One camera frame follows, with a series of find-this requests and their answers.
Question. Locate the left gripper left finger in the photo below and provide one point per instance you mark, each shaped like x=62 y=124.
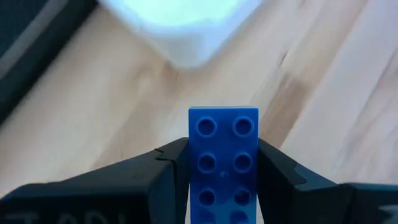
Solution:
x=109 y=193

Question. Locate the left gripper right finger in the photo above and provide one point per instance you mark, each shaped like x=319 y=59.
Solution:
x=311 y=205

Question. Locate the blue toy brick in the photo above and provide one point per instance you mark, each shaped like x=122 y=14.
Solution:
x=222 y=161

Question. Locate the white plastic bin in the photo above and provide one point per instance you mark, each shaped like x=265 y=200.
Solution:
x=180 y=31

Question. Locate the black table edge rail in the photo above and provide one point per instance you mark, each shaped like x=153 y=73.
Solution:
x=31 y=70

